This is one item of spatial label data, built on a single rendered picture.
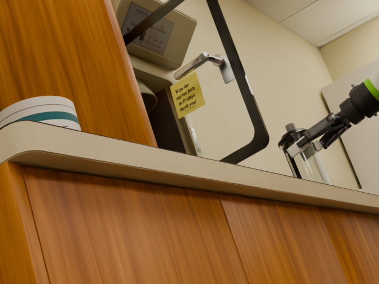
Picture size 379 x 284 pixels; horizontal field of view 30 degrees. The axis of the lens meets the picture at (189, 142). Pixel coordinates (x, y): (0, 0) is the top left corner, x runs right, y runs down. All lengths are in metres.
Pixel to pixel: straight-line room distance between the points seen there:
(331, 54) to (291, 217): 3.94
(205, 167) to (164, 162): 0.12
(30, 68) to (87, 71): 0.17
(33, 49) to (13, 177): 0.92
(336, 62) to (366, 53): 0.23
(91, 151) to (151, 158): 0.13
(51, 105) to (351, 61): 4.25
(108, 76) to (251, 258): 0.55
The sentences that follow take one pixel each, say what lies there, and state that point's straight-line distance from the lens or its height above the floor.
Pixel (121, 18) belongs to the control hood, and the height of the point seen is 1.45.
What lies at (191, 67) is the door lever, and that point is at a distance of 1.42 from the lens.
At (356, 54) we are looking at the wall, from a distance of 5.24.
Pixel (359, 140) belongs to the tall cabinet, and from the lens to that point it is 4.63.
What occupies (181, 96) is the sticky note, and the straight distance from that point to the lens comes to 1.49.
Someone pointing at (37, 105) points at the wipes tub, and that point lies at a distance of 1.10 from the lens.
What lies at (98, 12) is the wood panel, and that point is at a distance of 1.59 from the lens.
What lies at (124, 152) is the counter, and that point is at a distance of 0.93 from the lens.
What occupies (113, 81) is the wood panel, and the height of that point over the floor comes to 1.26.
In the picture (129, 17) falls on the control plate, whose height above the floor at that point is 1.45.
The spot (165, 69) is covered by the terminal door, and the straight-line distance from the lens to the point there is 1.53.
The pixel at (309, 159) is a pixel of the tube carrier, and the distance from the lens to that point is 2.03.
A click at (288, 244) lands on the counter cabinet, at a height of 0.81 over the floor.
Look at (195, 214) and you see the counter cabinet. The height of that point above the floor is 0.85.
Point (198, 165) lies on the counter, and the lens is 1.09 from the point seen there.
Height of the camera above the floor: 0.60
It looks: 19 degrees up
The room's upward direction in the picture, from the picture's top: 19 degrees counter-clockwise
